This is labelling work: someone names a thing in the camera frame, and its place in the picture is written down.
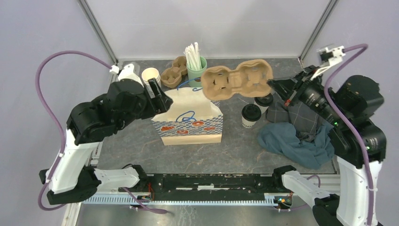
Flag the white paper coffee cup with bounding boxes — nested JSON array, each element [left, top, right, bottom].
[[254, 102, 269, 114]]

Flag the brown cardboard cup carrier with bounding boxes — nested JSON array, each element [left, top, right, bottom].
[[160, 56, 188, 89]]

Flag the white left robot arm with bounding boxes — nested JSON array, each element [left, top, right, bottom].
[[39, 79, 173, 205]]

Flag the green straw holder cup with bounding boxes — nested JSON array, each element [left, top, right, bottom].
[[187, 56, 207, 88]]

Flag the teal blue cloth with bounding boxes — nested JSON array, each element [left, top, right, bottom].
[[257, 122, 335, 170]]

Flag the stack of white paper cups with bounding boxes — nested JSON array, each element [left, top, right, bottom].
[[141, 67, 162, 90]]

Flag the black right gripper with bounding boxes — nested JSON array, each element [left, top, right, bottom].
[[267, 63, 349, 124]]

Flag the white paper-wrapped straws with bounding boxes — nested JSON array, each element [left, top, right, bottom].
[[184, 42, 202, 71]]

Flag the black plastic cup lid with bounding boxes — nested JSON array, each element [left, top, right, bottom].
[[254, 93, 274, 107]]

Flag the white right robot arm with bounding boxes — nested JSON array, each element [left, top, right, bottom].
[[268, 66, 387, 226]]

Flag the grey checked cloth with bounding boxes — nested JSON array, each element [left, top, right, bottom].
[[265, 99, 332, 142]]

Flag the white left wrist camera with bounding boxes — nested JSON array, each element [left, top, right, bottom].
[[109, 63, 144, 86]]

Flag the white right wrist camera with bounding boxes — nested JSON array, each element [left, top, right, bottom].
[[310, 46, 346, 81]]

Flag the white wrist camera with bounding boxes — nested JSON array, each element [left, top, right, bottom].
[[310, 46, 346, 81], [109, 63, 144, 86]]

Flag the aluminium frame rail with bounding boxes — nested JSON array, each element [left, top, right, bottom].
[[61, 173, 356, 226]]

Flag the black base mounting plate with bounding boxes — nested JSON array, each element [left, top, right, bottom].
[[129, 173, 289, 201]]

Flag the brown cup carrier tray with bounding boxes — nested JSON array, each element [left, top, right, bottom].
[[200, 59, 273, 101]]

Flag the checkered paper takeout bag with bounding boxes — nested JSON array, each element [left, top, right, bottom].
[[152, 82, 223, 145]]

